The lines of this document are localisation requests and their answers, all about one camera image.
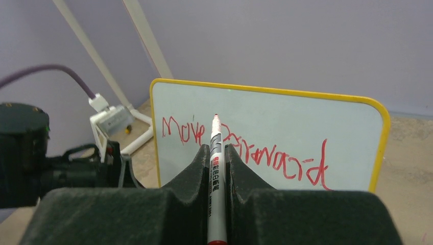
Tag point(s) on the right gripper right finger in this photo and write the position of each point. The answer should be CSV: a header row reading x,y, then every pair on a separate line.
x,y
257,213

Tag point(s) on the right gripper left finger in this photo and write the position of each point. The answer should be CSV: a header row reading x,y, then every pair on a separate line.
x,y
175,213

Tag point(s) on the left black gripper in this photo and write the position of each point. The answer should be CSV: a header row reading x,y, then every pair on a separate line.
x,y
117,169

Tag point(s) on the red whiteboard marker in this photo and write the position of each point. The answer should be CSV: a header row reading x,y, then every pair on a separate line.
x,y
216,228

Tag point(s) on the yellow framed whiteboard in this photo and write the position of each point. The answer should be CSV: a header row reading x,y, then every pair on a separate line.
x,y
291,139

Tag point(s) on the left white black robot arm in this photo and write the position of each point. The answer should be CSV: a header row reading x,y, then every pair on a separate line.
x,y
28,174

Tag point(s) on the yellow handled pliers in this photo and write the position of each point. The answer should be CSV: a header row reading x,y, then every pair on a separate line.
x,y
128,129

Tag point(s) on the white PVC pipe frame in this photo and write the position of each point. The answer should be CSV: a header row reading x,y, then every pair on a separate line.
x,y
118,38

